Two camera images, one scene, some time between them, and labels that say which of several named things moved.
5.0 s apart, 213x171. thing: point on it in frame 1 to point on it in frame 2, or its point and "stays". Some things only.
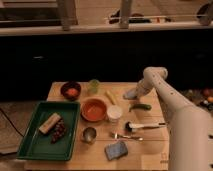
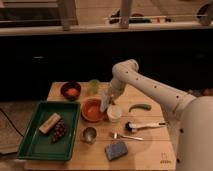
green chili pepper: [138, 106] stays
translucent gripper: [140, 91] to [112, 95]
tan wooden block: [49, 122] stays
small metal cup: [89, 134] stays
